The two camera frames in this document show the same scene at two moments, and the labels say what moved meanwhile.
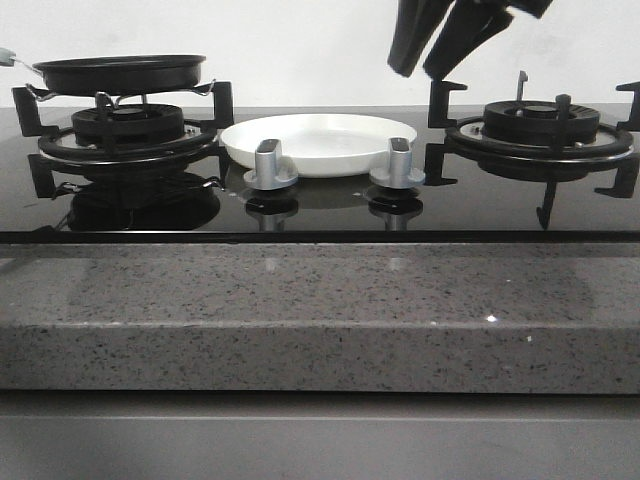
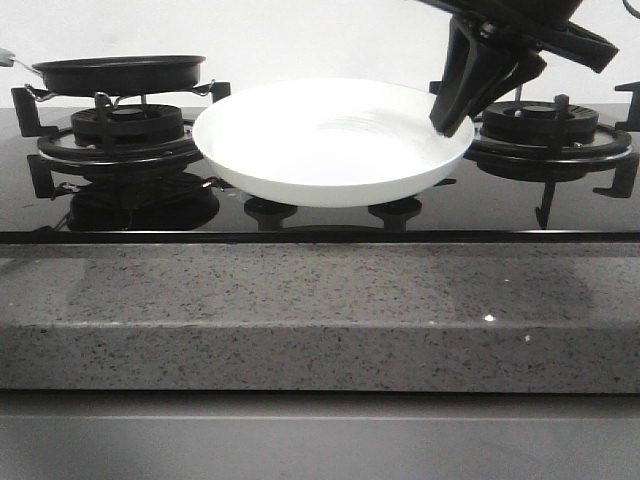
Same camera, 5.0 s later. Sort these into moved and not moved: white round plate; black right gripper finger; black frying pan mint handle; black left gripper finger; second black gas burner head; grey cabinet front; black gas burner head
Moved: black right gripper finger; white round plate; black left gripper finger
Not moved: second black gas burner head; black gas burner head; grey cabinet front; black frying pan mint handle
